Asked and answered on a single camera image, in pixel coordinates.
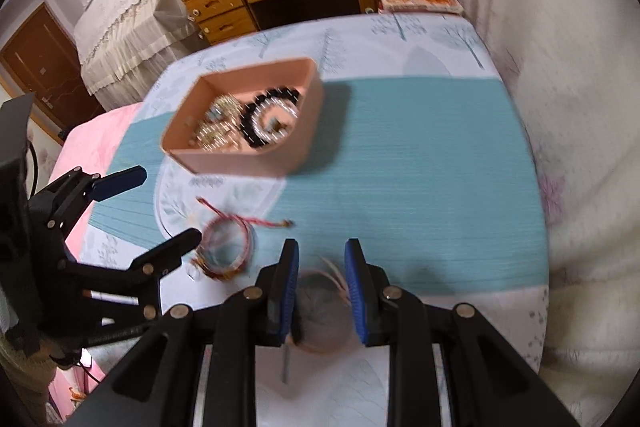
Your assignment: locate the red string bracelet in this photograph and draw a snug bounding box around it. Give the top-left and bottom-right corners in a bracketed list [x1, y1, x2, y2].
[188, 196, 296, 282]

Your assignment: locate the white pearl bracelet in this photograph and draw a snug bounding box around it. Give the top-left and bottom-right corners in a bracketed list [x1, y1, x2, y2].
[249, 98, 302, 144]

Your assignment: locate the black bead bracelet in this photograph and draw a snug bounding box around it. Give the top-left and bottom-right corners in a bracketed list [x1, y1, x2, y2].
[240, 84, 304, 151]

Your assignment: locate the pink jewelry tray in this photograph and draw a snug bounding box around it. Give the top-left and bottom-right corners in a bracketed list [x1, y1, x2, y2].
[160, 57, 323, 178]

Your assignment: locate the pink blanket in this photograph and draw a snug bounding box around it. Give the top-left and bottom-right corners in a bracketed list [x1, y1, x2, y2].
[49, 103, 142, 421]

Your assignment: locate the wooden door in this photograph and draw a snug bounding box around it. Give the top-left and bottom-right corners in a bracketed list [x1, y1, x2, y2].
[1, 4, 104, 131]

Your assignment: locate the tree print table cloth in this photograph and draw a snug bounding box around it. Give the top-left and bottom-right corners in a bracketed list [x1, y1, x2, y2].
[81, 15, 549, 426]

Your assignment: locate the cream lace furniture cover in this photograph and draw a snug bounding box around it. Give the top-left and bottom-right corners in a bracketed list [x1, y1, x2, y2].
[74, 0, 208, 110]

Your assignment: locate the stack of books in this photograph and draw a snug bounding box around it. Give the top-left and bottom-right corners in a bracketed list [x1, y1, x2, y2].
[378, 0, 464, 16]

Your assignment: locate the floral white curtain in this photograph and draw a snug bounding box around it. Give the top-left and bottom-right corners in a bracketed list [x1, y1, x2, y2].
[460, 0, 639, 426]

